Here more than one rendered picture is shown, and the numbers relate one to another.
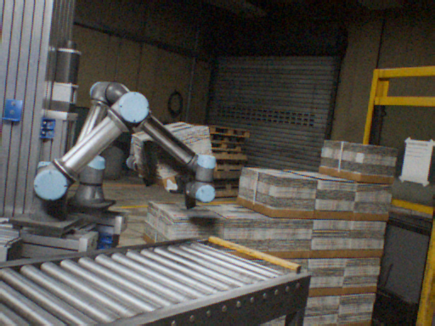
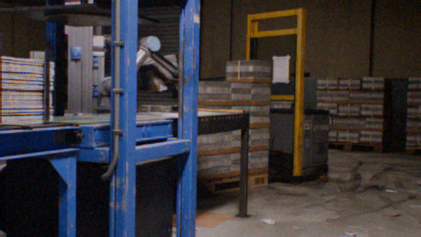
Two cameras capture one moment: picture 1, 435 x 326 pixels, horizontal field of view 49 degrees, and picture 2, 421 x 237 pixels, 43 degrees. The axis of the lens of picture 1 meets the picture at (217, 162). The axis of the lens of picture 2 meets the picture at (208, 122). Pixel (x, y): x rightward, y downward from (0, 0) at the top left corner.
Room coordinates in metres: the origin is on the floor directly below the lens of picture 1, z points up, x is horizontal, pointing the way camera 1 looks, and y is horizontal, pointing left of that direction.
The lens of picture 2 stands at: (-2.15, 1.07, 0.93)
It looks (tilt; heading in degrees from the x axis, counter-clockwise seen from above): 3 degrees down; 344
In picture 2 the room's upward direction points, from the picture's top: 1 degrees clockwise
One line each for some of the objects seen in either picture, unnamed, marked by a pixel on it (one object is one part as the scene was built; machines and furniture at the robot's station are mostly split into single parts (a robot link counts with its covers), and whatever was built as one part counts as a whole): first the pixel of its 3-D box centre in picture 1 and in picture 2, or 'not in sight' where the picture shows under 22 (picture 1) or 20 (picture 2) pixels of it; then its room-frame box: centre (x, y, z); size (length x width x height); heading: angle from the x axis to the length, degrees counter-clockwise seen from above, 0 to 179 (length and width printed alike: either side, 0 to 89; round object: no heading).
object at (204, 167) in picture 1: (204, 168); not in sight; (2.00, 0.05, 1.10); 0.11 x 0.08 x 0.11; 18
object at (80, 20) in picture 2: not in sight; (84, 17); (0.56, 0.93, 1.30); 0.55 x 0.55 x 0.03; 49
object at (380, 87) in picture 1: (364, 188); (251, 92); (3.54, -1.11, 0.97); 0.09 x 0.09 x 1.75; 28
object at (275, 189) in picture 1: (275, 192); (207, 93); (2.77, -0.36, 0.95); 0.38 x 0.29 x 0.23; 29
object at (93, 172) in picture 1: (92, 168); not in sight; (2.42, 0.63, 0.98); 0.13 x 0.12 x 0.14; 53
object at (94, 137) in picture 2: not in sight; (83, 128); (0.56, 0.93, 0.75); 0.70 x 0.65 x 0.10; 139
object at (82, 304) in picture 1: (66, 297); not in sight; (1.23, 0.35, 0.77); 0.47 x 0.05 x 0.05; 49
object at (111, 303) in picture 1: (87, 293); not in sight; (1.28, 0.31, 0.77); 0.47 x 0.05 x 0.05; 49
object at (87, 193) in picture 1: (90, 191); not in sight; (2.41, 0.63, 0.87); 0.15 x 0.15 x 0.10
